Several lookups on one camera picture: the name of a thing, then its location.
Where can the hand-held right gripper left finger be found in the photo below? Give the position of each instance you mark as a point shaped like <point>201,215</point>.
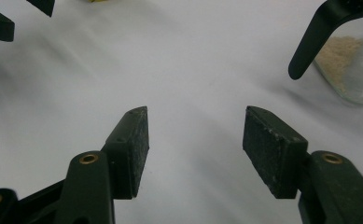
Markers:
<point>129,155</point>

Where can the glass jar with black lid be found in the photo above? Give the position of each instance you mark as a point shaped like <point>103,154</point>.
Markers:
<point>356,77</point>

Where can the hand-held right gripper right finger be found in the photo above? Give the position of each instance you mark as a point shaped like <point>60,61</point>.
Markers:
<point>272,155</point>

